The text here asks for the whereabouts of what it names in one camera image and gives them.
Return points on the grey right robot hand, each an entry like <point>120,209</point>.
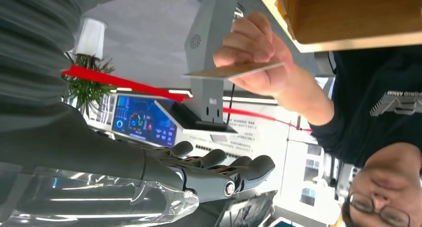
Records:
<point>82,159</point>

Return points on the blue dashboard display screen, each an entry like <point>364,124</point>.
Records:
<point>141,120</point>

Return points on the red barrier belt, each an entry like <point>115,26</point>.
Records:
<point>115,82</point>

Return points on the person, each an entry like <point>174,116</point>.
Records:
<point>362,103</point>

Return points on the dark background screen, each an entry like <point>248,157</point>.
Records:
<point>247,210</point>

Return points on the grey kiosk stand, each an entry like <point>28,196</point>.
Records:
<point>207,97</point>

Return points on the cardboard divided box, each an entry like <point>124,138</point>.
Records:
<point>346,14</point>

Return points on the black framed glasses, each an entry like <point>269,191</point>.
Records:
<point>361,204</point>

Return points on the potted plant white pot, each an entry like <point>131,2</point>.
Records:
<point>89,37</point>

